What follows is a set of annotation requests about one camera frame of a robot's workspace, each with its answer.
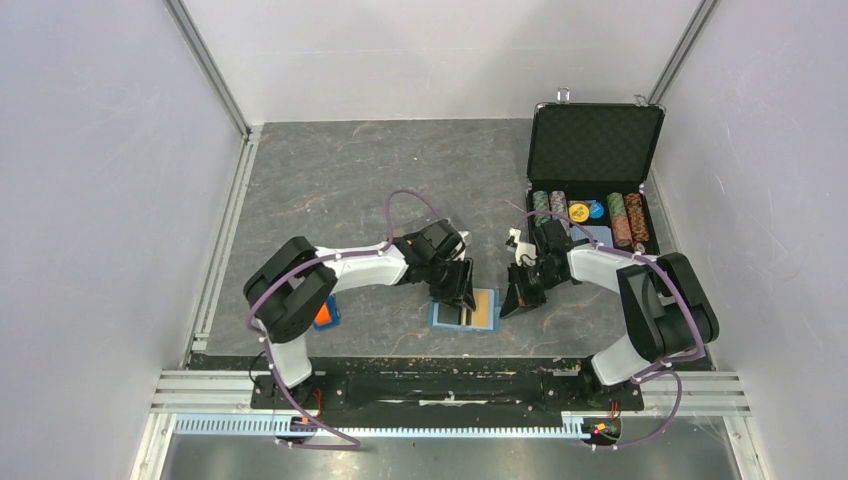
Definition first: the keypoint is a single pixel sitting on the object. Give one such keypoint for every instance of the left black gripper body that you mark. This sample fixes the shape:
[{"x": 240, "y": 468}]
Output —
[{"x": 436, "y": 265}]

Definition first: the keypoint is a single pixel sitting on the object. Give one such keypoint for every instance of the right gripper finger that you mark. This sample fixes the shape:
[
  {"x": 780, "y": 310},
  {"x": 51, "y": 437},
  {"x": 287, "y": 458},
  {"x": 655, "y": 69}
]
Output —
[
  {"x": 529, "y": 287},
  {"x": 513, "y": 299}
]

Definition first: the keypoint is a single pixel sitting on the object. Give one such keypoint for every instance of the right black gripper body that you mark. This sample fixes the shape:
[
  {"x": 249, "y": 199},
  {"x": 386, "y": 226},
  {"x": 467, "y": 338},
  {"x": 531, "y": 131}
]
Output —
[{"x": 542, "y": 271}]

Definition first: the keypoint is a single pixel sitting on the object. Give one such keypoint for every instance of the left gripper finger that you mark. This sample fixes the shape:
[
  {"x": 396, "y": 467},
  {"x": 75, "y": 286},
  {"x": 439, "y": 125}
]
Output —
[
  {"x": 449, "y": 284},
  {"x": 467, "y": 298}
]

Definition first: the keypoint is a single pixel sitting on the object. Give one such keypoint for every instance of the blue card holder wallet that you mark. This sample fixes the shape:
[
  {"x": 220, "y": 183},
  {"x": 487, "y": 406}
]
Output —
[{"x": 432, "y": 310}]

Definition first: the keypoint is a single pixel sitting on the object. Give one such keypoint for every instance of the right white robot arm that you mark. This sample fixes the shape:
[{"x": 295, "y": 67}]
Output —
[{"x": 667, "y": 315}]

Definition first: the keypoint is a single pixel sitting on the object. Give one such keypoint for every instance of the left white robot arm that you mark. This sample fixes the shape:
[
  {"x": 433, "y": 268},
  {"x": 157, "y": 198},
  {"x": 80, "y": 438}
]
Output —
[{"x": 290, "y": 289}]

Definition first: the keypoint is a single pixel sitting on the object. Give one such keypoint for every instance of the black poker chip case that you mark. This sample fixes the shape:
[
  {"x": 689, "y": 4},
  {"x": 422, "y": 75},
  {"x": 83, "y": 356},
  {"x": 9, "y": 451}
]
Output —
[{"x": 589, "y": 151}]

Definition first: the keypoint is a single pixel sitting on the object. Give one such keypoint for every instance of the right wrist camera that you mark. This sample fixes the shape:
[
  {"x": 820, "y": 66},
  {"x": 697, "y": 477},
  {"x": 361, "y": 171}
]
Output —
[{"x": 525, "y": 253}]

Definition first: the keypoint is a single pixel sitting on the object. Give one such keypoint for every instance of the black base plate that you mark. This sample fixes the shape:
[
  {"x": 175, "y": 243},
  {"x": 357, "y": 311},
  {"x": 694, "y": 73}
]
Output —
[{"x": 454, "y": 392}]

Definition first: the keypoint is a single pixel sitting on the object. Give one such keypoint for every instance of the white slotted cable duct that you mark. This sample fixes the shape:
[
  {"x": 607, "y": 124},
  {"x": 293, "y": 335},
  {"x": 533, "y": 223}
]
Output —
[{"x": 293, "y": 427}]

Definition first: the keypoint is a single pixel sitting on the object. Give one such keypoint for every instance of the right aluminium frame post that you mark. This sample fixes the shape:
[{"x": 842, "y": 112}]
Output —
[{"x": 683, "y": 48}]

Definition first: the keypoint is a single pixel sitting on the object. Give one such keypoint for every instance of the aluminium frame post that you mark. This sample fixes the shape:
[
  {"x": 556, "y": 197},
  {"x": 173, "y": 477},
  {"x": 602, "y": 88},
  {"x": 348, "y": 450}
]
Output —
[
  {"x": 683, "y": 48},
  {"x": 204, "y": 59}
]

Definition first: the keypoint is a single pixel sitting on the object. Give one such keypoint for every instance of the left aluminium frame post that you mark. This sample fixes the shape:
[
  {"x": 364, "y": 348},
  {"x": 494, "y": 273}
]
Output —
[{"x": 204, "y": 59}]

